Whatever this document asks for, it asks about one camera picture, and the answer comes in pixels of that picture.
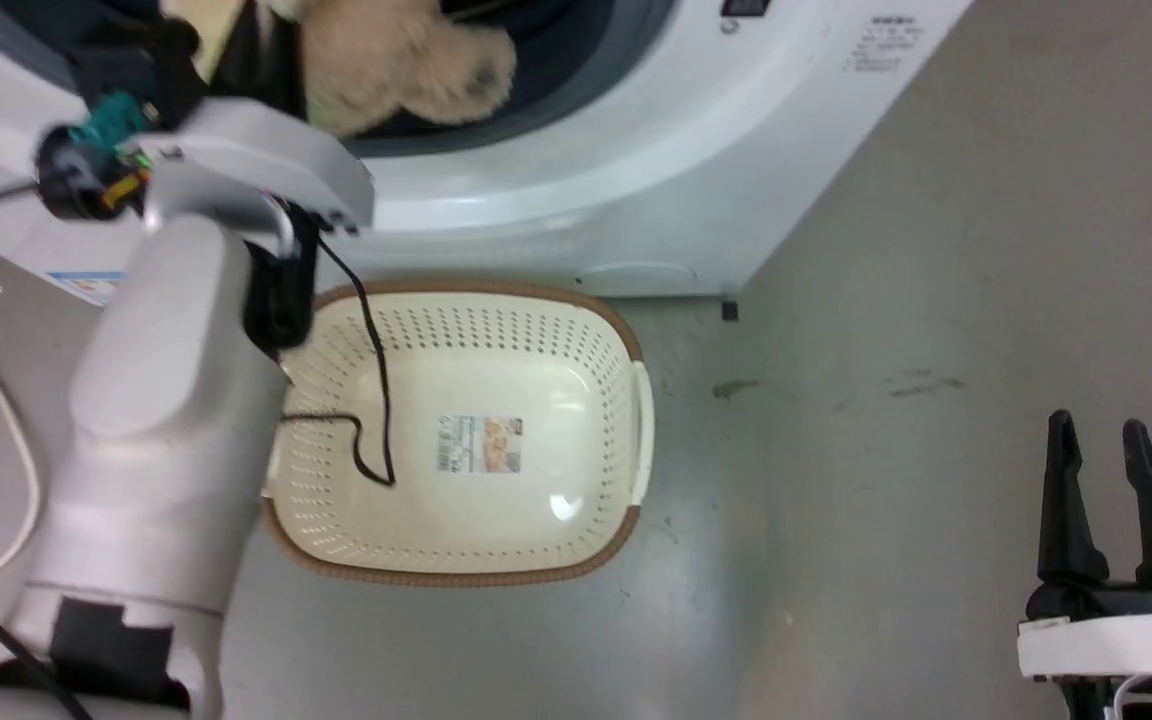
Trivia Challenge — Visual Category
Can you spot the blue white washer sticker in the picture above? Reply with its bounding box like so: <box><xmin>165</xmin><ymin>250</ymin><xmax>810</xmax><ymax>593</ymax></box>
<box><xmin>46</xmin><ymin>270</ymin><xmax>127</xmax><ymax>307</ymax></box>

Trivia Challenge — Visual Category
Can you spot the beige plush toy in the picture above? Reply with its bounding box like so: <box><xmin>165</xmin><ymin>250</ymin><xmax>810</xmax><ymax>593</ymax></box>
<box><xmin>161</xmin><ymin>0</ymin><xmax>518</xmax><ymax>138</ymax></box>

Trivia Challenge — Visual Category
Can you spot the black cable on arm base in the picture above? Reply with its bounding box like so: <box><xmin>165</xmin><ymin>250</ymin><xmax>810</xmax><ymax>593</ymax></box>
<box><xmin>0</xmin><ymin>566</ymin><xmax>93</xmax><ymax>720</ymax></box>

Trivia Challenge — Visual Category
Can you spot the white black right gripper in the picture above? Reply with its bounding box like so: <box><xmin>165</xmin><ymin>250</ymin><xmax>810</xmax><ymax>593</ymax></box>
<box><xmin>1017</xmin><ymin>409</ymin><xmax>1152</xmax><ymax>691</ymax></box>

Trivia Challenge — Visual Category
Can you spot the paper product label sticker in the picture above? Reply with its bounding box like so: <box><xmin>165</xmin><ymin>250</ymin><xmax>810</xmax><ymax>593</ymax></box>
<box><xmin>436</xmin><ymin>415</ymin><xmax>524</xmax><ymax>475</ymax></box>

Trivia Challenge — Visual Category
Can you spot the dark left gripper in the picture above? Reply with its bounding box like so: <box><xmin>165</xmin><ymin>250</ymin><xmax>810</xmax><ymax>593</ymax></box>
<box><xmin>64</xmin><ymin>14</ymin><xmax>213</xmax><ymax>133</ymax></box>

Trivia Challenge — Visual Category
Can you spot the white front-load washing machine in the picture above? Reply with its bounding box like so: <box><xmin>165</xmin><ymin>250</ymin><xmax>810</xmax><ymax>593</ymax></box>
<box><xmin>0</xmin><ymin>0</ymin><xmax>977</xmax><ymax>306</ymax></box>

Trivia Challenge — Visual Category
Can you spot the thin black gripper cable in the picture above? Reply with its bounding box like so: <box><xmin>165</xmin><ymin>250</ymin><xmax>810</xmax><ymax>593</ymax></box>
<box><xmin>280</xmin><ymin>236</ymin><xmax>399</xmax><ymax>489</ymax></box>

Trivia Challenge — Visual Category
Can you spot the cream perforated laundry basket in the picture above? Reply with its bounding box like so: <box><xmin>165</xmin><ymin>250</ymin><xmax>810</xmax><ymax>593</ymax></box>
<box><xmin>262</xmin><ymin>280</ymin><xmax>655</xmax><ymax>588</ymax></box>

